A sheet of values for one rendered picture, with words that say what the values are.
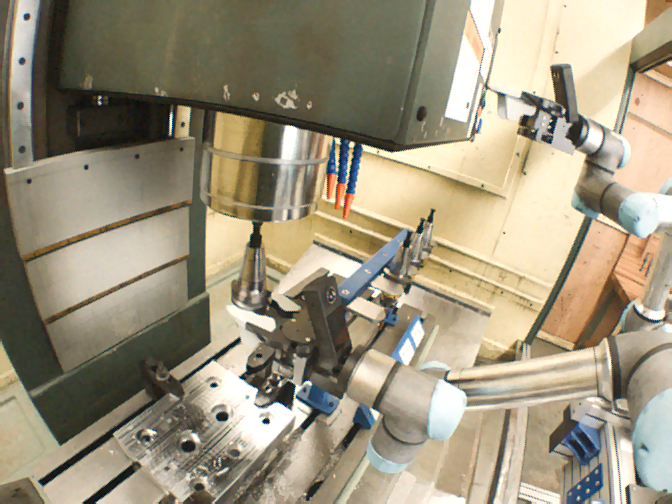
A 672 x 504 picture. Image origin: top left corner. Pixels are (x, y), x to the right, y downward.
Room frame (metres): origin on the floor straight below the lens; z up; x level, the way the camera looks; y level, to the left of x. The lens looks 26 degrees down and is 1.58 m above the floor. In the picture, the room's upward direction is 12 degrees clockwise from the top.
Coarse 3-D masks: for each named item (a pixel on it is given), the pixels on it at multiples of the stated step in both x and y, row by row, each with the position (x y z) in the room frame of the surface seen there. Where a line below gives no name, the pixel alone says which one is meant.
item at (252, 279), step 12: (252, 252) 0.40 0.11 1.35; (264, 252) 0.41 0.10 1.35; (252, 264) 0.40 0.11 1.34; (264, 264) 0.41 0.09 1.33; (240, 276) 0.40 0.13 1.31; (252, 276) 0.40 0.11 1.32; (264, 276) 0.41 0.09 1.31; (240, 288) 0.40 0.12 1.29; (252, 288) 0.39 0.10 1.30; (264, 288) 0.41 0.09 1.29
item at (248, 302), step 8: (232, 280) 0.41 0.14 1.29; (232, 288) 0.39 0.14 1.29; (272, 288) 0.42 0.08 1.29; (232, 296) 0.40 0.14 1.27; (240, 296) 0.38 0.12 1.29; (248, 296) 0.38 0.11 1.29; (256, 296) 0.39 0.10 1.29; (264, 296) 0.41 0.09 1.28; (240, 304) 0.39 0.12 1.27; (248, 304) 0.39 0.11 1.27; (256, 304) 0.39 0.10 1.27
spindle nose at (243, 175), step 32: (224, 128) 0.34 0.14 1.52; (256, 128) 0.33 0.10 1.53; (288, 128) 0.34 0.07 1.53; (224, 160) 0.34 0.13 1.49; (256, 160) 0.34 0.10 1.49; (288, 160) 0.35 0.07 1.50; (320, 160) 0.39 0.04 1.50; (224, 192) 0.34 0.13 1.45; (256, 192) 0.34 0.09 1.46; (288, 192) 0.35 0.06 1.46; (320, 192) 0.40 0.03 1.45
